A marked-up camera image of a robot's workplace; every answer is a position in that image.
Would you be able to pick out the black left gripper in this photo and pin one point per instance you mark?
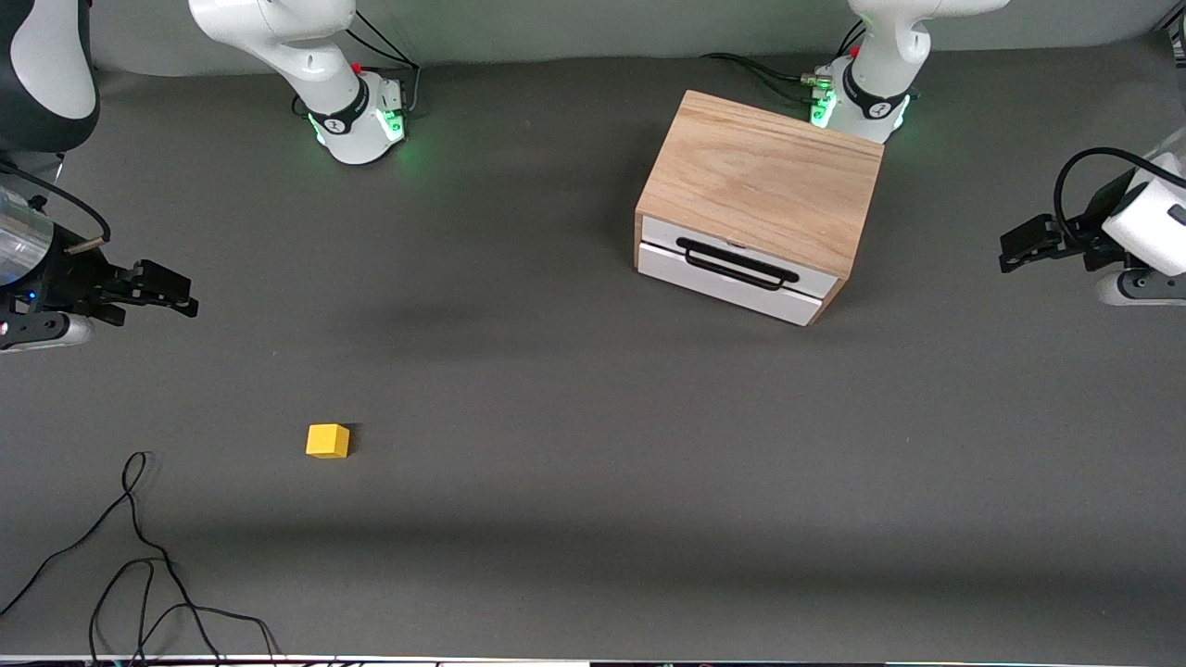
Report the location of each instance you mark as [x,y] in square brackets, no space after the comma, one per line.
[1082,243]

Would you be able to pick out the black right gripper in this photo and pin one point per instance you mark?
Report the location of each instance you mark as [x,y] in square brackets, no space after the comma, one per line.
[67,275]

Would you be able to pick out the yellow block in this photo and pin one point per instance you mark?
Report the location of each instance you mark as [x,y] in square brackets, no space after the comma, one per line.
[327,441]

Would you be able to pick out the white-fronted wooden drawer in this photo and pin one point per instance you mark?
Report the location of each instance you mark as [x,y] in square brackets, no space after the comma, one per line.
[732,292]

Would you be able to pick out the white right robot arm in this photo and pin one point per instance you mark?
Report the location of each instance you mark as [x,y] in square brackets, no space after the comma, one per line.
[278,28]

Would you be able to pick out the wooden cabinet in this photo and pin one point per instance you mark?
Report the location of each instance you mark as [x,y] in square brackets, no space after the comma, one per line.
[760,176]

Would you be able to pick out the dark grey table mat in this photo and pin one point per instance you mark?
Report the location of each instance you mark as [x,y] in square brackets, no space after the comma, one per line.
[593,463]

